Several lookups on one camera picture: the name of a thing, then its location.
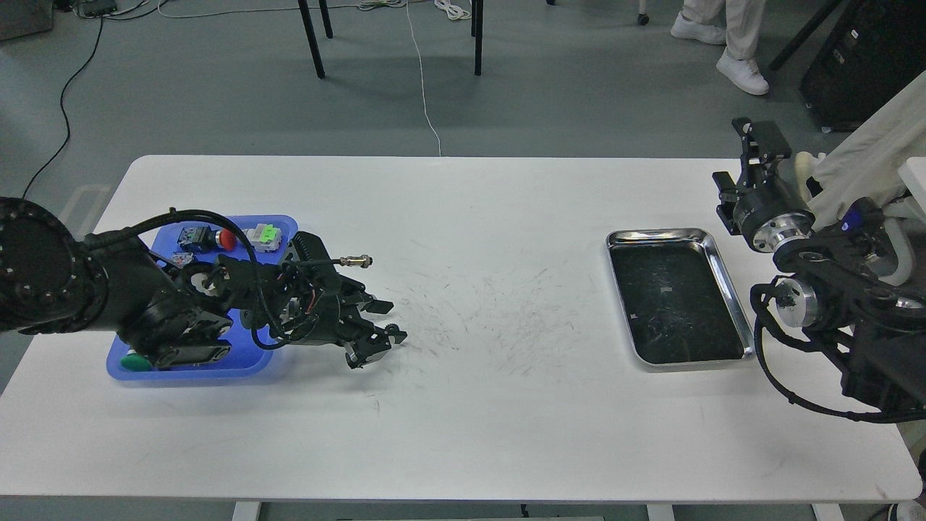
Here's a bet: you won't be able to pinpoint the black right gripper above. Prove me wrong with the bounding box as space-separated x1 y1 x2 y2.
712 117 815 253

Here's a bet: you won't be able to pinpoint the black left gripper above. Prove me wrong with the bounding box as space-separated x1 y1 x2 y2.
271 232 394 369

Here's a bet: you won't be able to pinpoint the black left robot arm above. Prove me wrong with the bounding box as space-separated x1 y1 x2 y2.
1 197 407 369

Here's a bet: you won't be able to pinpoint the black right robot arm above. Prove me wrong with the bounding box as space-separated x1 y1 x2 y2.
713 117 924 423

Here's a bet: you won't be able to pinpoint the blue plastic tray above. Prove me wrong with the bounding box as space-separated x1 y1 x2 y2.
106 215 298 385

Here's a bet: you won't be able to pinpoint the beige cloth cover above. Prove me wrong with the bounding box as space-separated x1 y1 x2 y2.
794 73 925 232

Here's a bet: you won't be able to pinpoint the person legs white shoes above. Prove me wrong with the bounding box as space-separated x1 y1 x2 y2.
669 1 770 96

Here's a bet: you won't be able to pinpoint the silver metal tray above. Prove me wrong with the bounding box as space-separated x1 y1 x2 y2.
606 227 755 370

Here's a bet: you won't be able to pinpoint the black cabinet box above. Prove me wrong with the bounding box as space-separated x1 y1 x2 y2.
799 1 925 132

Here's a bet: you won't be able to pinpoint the black chair legs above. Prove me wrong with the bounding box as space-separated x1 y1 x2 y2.
297 0 484 79

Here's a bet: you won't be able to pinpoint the green white switch module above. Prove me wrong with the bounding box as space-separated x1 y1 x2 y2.
242 222 284 253

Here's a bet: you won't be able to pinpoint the red push button switch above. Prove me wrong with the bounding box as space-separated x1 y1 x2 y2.
177 226 238 254

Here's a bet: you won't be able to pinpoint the green push button switch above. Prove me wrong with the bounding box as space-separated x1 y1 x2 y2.
119 352 153 372

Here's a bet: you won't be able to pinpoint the white floor cable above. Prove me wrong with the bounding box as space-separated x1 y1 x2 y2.
358 0 472 157

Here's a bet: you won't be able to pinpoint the black floor cable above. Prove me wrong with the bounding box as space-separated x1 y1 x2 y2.
18 0 153 203

